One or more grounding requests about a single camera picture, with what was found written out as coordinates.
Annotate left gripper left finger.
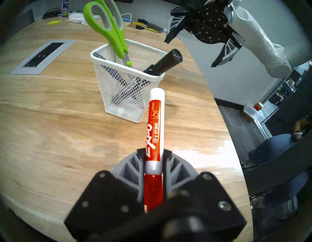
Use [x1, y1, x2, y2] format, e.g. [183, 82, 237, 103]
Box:
[64, 148, 146, 241]

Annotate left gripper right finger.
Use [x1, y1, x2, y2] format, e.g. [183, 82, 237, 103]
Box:
[162, 148, 247, 238]

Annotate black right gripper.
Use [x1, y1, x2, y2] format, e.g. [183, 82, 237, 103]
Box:
[164, 0, 245, 68]

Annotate black permanent marker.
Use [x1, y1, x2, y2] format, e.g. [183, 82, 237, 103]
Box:
[117, 49, 183, 99]

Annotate orange white Expo marker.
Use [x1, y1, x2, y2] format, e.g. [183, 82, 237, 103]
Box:
[143, 88, 166, 213]

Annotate white mesh pen holder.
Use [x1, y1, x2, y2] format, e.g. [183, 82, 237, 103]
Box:
[90, 39, 167, 124]

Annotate green handled scissors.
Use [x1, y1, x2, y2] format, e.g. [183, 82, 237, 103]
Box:
[83, 0, 133, 69]

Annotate blue ballpoint pen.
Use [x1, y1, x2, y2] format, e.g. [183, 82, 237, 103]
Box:
[93, 52, 123, 82]

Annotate dark grey small box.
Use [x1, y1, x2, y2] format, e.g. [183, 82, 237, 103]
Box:
[146, 22, 164, 33]

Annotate yellow black tape roll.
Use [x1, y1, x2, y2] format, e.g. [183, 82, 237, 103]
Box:
[128, 21, 147, 30]

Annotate person in blue jeans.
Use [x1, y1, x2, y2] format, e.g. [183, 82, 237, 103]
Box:
[248, 117, 311, 204]

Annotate clear plastic storage box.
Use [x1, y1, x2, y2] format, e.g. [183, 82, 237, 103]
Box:
[243, 101, 265, 118]

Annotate crumpled white tissue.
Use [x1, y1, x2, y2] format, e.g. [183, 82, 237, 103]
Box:
[68, 12, 85, 24]

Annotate Expo cleaner spray bottle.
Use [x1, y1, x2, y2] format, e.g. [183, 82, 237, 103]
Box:
[61, 0, 70, 18]

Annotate grey table outlet panel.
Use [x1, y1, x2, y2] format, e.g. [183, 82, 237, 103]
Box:
[10, 40, 75, 75]

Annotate coiled black cable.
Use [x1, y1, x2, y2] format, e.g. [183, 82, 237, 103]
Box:
[41, 8, 61, 19]

